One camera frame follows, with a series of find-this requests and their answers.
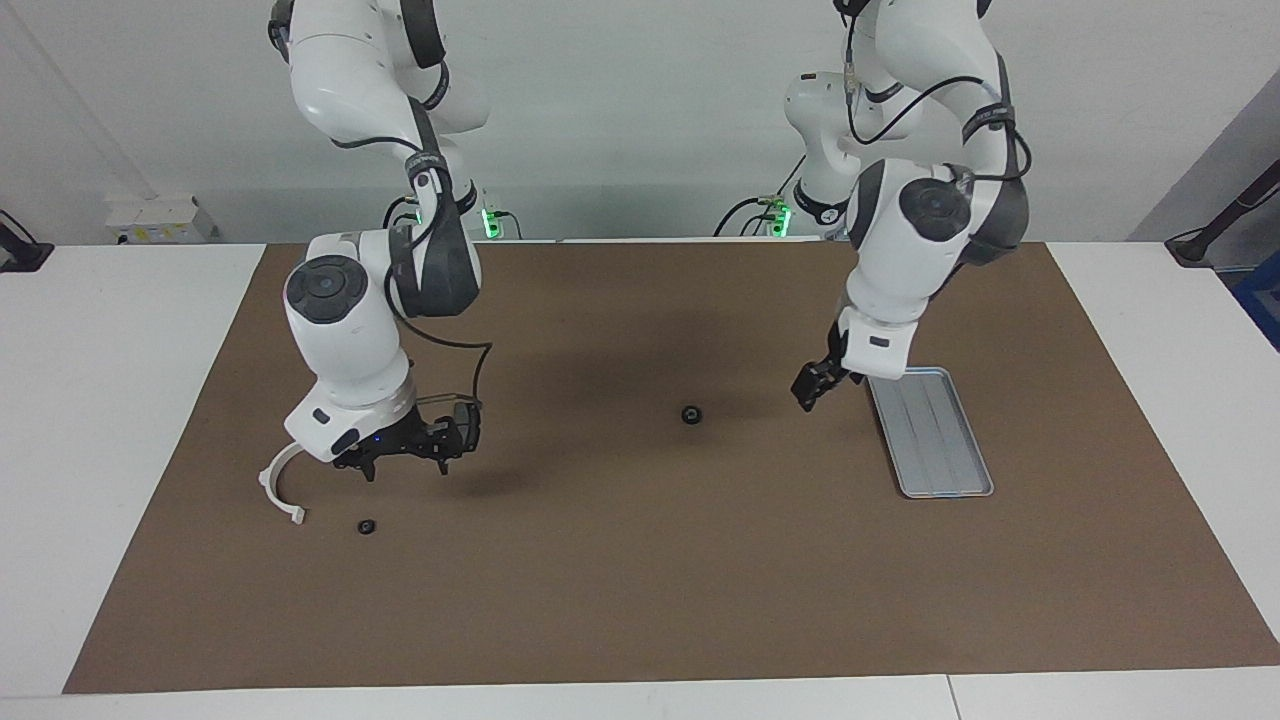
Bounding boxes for silver metal tray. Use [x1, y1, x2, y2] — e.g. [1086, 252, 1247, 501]
[868, 366, 995, 499]

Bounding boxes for brown table mat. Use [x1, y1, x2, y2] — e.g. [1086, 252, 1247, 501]
[62, 240, 1280, 694]

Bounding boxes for white power box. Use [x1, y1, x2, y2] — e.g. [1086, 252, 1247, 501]
[105, 195, 217, 245]

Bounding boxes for black angled stand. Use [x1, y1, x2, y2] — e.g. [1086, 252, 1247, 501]
[1165, 160, 1280, 269]

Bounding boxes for blue storage bin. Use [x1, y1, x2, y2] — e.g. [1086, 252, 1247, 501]
[1232, 275, 1280, 351]

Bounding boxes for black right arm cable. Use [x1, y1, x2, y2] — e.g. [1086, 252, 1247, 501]
[383, 195, 494, 413]

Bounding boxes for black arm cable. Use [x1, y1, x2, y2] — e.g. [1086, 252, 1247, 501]
[383, 195, 494, 413]
[845, 10, 1032, 183]

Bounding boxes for white semicircular plastic bracket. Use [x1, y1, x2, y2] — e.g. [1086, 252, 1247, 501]
[258, 440, 307, 527]

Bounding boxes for black left base cables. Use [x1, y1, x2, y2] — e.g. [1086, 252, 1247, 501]
[713, 155, 806, 239]

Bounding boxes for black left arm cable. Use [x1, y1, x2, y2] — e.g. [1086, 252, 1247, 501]
[845, 10, 1032, 183]

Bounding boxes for black clamp mount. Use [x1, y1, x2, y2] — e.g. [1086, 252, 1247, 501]
[0, 210, 54, 273]

